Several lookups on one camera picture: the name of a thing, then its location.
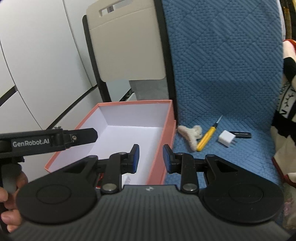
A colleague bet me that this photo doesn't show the square white charger plug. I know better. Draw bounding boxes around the square white charger plug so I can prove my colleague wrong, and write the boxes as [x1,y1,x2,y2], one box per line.
[218,130,236,148]

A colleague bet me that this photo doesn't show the person's left hand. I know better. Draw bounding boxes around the person's left hand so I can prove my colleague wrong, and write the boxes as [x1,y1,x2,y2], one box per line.
[0,171,28,233]

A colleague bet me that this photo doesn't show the white fluffy hair clip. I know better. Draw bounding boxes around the white fluffy hair clip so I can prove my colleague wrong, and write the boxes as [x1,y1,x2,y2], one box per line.
[177,126,203,151]

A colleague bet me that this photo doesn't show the pink cardboard box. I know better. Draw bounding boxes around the pink cardboard box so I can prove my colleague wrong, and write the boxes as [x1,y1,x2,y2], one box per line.
[45,100,176,185]

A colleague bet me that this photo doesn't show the black usb stick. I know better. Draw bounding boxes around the black usb stick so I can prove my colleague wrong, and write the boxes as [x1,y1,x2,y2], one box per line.
[230,131,252,138]

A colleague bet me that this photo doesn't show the cream black patterned blanket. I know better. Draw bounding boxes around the cream black patterned blanket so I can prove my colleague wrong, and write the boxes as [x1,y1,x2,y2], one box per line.
[270,0,296,235]

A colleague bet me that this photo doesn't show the blue textured sofa cover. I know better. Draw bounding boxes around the blue textured sofa cover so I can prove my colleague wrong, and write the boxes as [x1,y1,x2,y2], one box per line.
[163,1,282,184]

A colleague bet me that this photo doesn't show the yellow handled screwdriver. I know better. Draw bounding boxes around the yellow handled screwdriver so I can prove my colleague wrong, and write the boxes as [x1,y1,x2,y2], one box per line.
[196,115,223,152]

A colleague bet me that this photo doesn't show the beige chair with black frame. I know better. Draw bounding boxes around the beige chair with black frame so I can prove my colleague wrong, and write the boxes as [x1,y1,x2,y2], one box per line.
[83,1,178,114]

